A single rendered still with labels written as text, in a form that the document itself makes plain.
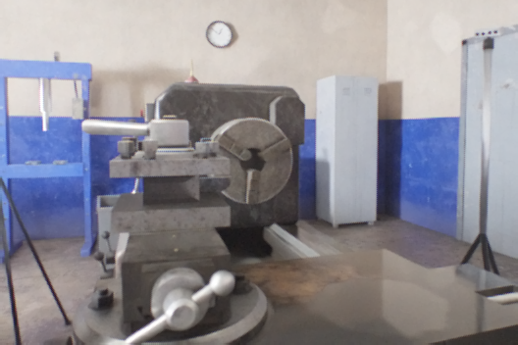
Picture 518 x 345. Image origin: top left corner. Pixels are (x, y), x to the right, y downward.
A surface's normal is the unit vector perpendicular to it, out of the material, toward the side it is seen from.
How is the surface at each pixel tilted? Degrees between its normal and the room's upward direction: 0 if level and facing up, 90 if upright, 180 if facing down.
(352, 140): 90
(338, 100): 90
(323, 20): 90
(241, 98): 90
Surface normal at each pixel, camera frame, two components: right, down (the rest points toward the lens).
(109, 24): 0.30, 0.05
